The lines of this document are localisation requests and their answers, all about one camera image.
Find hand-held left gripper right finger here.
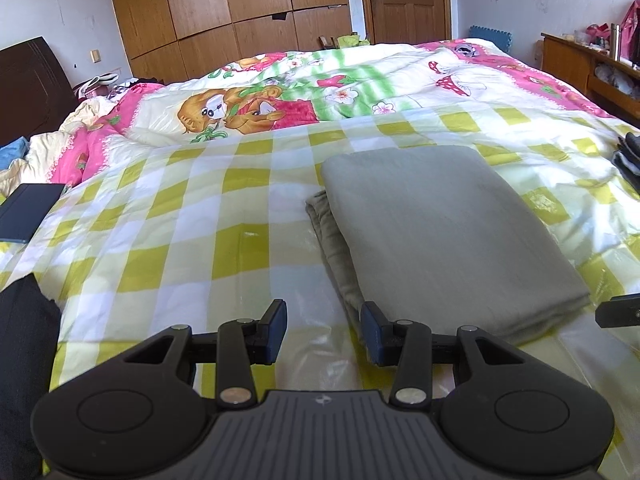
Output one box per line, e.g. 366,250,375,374
360,301,526,408

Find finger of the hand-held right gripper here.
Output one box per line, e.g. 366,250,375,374
595,295,640,331

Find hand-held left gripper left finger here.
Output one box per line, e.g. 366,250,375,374
120,299,288,408

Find light grey pants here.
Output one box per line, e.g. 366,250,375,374
305,145,592,346

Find dark grey folded pants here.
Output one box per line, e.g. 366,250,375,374
611,131,640,188

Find yellow checked bed sheet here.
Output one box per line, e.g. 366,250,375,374
0,107,640,480

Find white plastic bags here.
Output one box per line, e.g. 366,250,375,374
590,62,640,106

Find cartoon printed pink quilt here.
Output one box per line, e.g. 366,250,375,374
45,37,618,186

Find dark cloth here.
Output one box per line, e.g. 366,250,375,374
0,274,62,480

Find dark blue flat case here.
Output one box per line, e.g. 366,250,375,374
0,183,67,245

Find pink bag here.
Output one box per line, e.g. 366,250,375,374
620,0,640,66

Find cream crumpled quilt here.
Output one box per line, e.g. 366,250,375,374
0,97,108,196

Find blue foam mat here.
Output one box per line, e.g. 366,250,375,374
468,25,513,53

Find pile of clothes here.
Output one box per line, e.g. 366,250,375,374
72,74,166,103

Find light blue cloth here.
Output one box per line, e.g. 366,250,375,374
0,137,28,170

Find brown wooden wardrobe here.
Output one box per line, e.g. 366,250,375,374
105,0,353,83

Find brown wooden door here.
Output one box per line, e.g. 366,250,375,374
357,0,453,45

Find dark brown headboard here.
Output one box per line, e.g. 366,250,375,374
0,36,80,147

